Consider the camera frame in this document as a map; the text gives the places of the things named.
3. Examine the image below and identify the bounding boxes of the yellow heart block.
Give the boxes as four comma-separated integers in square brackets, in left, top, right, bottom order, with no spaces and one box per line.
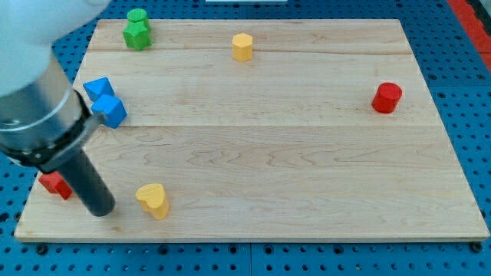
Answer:
[135,183,170,220]

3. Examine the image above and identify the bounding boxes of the blue triangle block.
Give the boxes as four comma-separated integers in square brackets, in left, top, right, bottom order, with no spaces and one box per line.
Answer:
[83,77,114,102]

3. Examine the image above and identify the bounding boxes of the wooden board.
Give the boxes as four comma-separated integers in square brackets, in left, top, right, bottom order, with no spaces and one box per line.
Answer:
[15,19,489,243]

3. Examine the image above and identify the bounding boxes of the blue pegboard base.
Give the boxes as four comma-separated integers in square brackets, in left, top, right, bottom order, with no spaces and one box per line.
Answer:
[1,0,490,275]

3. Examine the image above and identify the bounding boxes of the green star block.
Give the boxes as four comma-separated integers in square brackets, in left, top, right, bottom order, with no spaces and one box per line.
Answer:
[123,21,151,51]

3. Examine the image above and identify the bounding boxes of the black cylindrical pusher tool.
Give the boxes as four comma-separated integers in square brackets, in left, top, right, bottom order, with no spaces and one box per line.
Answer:
[58,149,115,217]

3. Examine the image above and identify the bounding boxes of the blue cube block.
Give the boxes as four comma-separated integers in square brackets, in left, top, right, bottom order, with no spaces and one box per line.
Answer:
[91,94,127,129]

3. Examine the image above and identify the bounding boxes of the red cylinder block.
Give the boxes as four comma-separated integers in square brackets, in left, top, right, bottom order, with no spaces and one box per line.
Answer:
[371,82,403,113]

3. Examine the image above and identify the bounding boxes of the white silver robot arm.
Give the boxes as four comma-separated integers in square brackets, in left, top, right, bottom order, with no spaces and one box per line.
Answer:
[1,0,109,166]

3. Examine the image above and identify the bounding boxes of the green cylinder block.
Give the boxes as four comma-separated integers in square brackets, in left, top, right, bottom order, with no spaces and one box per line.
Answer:
[127,8,151,31]

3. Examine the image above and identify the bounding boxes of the red star block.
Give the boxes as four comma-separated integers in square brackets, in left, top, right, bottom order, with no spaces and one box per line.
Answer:
[38,172,73,200]

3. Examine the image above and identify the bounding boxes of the yellow hexagon block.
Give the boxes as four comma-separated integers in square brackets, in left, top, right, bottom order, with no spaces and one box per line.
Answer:
[232,33,253,62]

